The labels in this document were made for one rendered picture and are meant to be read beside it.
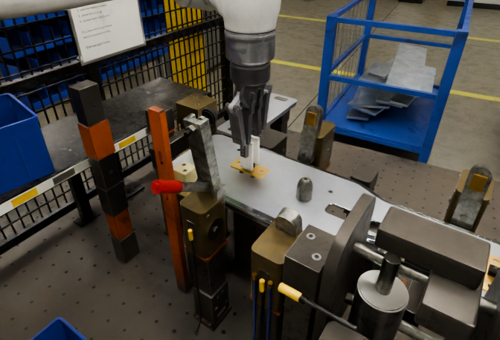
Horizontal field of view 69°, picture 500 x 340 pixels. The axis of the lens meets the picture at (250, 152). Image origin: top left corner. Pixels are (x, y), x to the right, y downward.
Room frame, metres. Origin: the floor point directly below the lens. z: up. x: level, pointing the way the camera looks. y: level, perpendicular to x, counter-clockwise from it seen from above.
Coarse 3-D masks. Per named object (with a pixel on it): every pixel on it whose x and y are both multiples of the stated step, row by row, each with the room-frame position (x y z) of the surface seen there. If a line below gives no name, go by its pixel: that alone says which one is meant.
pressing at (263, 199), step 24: (216, 144) 0.78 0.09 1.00; (288, 168) 0.68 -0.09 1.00; (312, 168) 0.68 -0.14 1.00; (240, 192) 0.59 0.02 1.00; (264, 192) 0.59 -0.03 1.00; (288, 192) 0.59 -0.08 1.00; (312, 192) 0.59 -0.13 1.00; (336, 192) 0.59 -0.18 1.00; (360, 192) 0.59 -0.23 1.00; (264, 216) 0.52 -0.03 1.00; (312, 216) 0.52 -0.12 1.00
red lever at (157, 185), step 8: (152, 184) 0.43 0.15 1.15; (160, 184) 0.43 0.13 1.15; (168, 184) 0.44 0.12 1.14; (176, 184) 0.46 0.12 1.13; (184, 184) 0.47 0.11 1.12; (192, 184) 0.49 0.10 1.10; (200, 184) 0.51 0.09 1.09; (208, 184) 0.52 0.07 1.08; (160, 192) 0.43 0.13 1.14; (168, 192) 0.44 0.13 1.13; (176, 192) 0.45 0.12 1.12
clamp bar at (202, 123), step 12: (192, 120) 0.51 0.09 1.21; (204, 120) 0.51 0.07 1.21; (216, 120) 0.53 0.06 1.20; (192, 132) 0.50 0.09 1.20; (204, 132) 0.50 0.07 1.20; (192, 144) 0.52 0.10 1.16; (204, 144) 0.50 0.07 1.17; (204, 156) 0.51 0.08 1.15; (204, 168) 0.51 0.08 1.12; (216, 168) 0.52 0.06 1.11; (204, 180) 0.52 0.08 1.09; (216, 180) 0.52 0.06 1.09
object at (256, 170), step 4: (236, 160) 0.68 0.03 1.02; (232, 164) 0.66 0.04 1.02; (236, 164) 0.66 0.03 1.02; (236, 168) 0.65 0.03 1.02; (240, 168) 0.65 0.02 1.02; (256, 168) 0.65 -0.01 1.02; (260, 168) 0.65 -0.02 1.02; (264, 168) 0.65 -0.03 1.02; (268, 168) 0.65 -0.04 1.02; (244, 172) 0.64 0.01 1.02; (248, 172) 0.64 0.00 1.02; (252, 172) 0.64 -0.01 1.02; (256, 172) 0.64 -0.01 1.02; (264, 172) 0.64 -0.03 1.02; (268, 172) 0.64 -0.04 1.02; (256, 176) 0.62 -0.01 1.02; (260, 176) 0.62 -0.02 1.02
